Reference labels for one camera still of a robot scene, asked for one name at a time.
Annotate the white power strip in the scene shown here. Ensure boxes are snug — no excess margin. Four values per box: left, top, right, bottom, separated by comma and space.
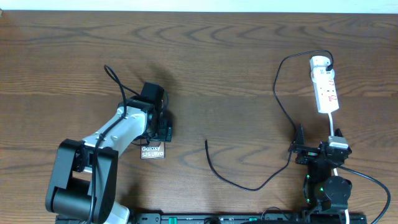
311, 67, 339, 114

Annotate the black right camera cable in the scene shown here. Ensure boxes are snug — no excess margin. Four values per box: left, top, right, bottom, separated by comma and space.
337, 164, 392, 224

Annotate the black charger cable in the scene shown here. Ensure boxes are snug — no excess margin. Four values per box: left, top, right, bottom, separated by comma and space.
204, 49, 335, 192

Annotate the black camera cable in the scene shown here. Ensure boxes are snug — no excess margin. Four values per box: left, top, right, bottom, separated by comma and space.
337, 164, 392, 224
83, 64, 141, 224

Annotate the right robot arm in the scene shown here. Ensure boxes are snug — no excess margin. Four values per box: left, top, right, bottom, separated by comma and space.
289, 126, 352, 224

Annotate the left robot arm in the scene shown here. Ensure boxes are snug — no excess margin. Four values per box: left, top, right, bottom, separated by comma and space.
45, 96, 171, 223

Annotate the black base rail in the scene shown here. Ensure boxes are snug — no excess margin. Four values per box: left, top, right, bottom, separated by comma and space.
55, 212, 368, 224

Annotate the white power strip cord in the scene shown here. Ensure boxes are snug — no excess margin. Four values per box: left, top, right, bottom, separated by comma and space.
328, 112, 336, 137

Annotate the black left camera cable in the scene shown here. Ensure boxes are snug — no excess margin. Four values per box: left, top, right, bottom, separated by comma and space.
83, 64, 141, 224

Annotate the white charger plug adapter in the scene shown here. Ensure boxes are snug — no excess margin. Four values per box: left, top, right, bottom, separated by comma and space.
310, 55, 333, 72

